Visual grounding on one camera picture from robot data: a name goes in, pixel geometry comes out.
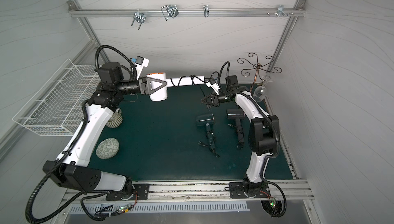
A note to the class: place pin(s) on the white wire basket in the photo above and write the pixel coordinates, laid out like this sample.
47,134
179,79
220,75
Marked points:
55,109

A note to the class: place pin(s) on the metal glass holder stand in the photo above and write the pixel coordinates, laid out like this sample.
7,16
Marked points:
257,67

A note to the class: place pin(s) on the aluminium top rail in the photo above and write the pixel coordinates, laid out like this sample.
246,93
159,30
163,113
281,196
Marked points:
183,12

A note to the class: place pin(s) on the metal bolt bracket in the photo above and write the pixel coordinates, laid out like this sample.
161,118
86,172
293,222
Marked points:
280,12

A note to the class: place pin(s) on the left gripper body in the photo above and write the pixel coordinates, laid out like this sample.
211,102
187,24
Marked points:
142,85

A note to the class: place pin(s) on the metal u-bolt bracket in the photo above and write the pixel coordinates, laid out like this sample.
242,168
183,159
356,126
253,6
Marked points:
169,11

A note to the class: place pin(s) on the white hair dryer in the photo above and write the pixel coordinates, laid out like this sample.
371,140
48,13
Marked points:
175,82

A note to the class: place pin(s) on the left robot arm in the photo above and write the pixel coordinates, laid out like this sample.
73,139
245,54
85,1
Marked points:
119,76

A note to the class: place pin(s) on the small metal clamp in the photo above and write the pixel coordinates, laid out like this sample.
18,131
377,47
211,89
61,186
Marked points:
206,11

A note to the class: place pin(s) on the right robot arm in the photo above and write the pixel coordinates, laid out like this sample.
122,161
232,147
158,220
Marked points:
263,140

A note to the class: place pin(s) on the white vent strip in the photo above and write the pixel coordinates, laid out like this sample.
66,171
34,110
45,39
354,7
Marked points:
167,207

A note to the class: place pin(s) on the striped ceramic mug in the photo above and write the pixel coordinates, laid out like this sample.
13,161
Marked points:
116,119

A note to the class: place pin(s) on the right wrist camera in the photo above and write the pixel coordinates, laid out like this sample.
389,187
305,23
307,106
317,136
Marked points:
213,85

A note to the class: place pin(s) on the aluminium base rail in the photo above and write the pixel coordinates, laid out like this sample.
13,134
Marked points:
217,190

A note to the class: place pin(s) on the clear wine glass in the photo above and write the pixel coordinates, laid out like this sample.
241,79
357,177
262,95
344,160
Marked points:
261,90

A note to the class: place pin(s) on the dark green hair dryer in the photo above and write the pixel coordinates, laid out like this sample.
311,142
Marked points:
207,122

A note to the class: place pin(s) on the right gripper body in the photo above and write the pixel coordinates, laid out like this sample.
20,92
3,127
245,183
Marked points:
213,99

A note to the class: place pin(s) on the metal hook bracket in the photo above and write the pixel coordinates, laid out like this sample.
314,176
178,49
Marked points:
139,19

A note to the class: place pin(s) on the patterned ceramic bowl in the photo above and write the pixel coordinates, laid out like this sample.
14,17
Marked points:
108,148

